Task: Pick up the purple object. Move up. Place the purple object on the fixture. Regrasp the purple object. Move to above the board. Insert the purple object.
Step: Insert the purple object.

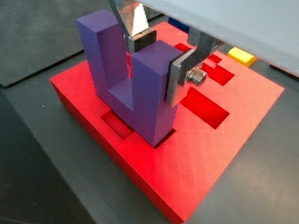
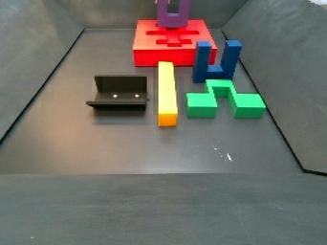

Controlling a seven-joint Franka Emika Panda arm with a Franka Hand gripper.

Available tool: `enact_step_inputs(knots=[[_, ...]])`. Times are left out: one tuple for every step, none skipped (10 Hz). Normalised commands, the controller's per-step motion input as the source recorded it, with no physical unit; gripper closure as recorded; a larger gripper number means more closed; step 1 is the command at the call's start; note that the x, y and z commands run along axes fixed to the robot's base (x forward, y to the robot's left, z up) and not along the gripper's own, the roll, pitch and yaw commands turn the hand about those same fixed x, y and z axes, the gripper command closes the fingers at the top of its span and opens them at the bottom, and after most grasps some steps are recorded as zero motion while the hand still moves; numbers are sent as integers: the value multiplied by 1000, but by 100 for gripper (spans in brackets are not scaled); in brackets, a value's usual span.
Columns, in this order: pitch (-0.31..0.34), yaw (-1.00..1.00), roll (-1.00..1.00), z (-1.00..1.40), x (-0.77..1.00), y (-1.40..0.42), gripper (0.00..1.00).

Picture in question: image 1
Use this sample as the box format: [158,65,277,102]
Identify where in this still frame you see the black angled fixture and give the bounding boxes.
[270,65,299,82]

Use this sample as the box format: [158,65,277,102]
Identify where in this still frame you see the purple U-shaped block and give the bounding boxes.
[77,10,182,145]

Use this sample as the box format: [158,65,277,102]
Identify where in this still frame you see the yellow long bar block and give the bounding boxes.
[227,47,258,67]

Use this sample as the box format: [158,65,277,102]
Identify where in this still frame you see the red puzzle board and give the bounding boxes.
[51,23,285,224]

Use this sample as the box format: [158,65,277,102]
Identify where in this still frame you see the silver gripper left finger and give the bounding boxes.
[109,0,157,53]

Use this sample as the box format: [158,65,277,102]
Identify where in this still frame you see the blue U-shaped block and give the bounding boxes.
[169,17,190,33]

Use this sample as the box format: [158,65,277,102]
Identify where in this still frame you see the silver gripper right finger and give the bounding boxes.
[165,27,223,107]

